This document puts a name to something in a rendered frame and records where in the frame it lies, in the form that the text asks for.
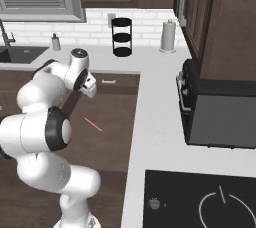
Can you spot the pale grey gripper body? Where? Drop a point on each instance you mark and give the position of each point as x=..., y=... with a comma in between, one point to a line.
x=90, y=90

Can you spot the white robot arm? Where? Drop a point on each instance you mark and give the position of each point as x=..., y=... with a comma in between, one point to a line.
x=40, y=128

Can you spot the brown wooden drawer front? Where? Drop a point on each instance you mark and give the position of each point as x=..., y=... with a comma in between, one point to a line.
x=123, y=83

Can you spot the pink straw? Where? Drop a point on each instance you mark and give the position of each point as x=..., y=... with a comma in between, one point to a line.
x=93, y=124

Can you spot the brown wooden open drawer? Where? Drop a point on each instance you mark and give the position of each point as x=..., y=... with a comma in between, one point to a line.
x=103, y=138

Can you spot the black three-tier stand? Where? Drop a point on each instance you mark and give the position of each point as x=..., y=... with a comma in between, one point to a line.
x=122, y=51

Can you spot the grey soap dispenser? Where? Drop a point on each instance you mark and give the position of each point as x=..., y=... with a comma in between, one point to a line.
x=56, y=43

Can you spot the dark sink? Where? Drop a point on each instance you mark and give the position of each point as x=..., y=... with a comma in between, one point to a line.
x=20, y=54

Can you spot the white paper towel roll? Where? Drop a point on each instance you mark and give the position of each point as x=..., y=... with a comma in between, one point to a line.
x=168, y=37

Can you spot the dark tap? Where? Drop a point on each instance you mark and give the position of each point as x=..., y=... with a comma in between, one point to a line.
x=4, y=35

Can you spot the grey hob knob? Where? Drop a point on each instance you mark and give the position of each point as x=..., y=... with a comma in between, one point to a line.
x=154, y=203

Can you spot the black toaster oven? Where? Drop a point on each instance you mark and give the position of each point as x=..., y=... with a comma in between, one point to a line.
x=220, y=115

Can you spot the dark brown tall cupboard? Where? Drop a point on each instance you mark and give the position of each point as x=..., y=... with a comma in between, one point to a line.
x=226, y=22

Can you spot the black hob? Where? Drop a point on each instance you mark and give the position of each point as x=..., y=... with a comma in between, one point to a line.
x=200, y=202

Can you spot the grey wall socket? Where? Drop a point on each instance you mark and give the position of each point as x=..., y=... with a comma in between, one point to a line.
x=111, y=19

